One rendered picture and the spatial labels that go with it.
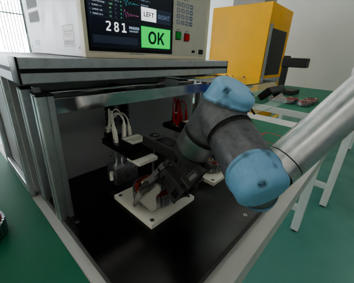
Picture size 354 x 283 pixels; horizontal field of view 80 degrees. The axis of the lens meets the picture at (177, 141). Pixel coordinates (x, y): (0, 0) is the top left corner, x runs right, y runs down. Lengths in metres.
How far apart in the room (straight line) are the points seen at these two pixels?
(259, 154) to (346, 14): 5.52
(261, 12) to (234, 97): 3.91
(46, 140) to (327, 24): 5.63
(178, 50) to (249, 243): 0.56
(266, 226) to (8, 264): 0.55
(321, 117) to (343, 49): 5.24
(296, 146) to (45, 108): 0.46
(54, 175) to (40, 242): 0.15
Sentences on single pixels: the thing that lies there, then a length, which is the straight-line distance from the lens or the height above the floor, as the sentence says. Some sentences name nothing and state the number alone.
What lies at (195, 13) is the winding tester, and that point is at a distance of 0.77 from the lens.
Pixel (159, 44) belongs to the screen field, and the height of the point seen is 1.15.
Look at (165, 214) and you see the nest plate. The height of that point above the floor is 0.78.
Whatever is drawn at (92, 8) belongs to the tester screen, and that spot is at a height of 1.21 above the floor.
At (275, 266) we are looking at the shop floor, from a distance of 1.56.
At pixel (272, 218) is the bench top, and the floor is 0.75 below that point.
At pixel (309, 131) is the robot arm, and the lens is 0.44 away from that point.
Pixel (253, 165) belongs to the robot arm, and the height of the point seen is 1.01.
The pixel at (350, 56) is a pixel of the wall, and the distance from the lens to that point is 5.66.
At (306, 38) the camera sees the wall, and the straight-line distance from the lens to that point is 5.83.
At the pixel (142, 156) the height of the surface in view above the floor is 0.88.
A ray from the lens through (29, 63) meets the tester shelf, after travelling 0.47.
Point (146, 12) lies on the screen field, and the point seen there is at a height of 1.23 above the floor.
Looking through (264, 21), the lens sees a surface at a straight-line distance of 4.16.
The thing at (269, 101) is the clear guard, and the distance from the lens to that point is 0.64.
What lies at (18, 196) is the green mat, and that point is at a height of 0.75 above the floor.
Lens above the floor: 1.13
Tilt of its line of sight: 22 degrees down
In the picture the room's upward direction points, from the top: 3 degrees clockwise
